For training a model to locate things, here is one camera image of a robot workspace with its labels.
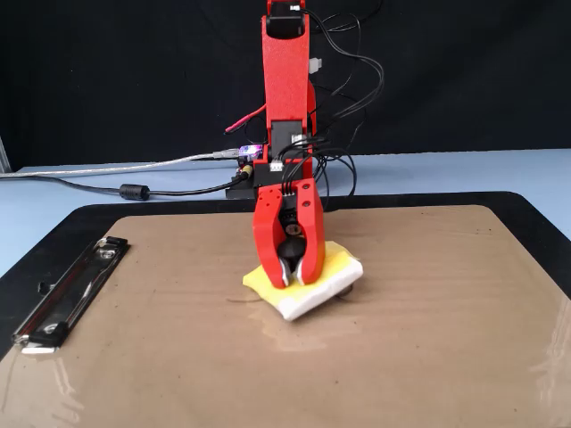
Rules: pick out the metal clipboard clip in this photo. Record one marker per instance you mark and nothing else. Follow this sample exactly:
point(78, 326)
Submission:
point(71, 294)

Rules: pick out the black backdrop curtain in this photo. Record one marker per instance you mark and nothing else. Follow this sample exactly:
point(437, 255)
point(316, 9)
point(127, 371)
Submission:
point(111, 67)

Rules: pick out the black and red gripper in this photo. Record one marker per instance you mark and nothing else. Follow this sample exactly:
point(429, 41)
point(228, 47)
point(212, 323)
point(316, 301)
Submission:
point(292, 218)

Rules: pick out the yellow sponge with black knob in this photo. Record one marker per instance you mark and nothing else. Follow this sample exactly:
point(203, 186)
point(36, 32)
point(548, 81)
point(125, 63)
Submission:
point(325, 281)

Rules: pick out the black robot base with electronics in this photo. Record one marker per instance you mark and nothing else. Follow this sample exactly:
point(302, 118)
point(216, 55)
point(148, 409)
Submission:
point(241, 191)

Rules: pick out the brown clipboard board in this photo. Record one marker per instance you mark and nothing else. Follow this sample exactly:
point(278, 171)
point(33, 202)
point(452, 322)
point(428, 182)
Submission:
point(401, 334)

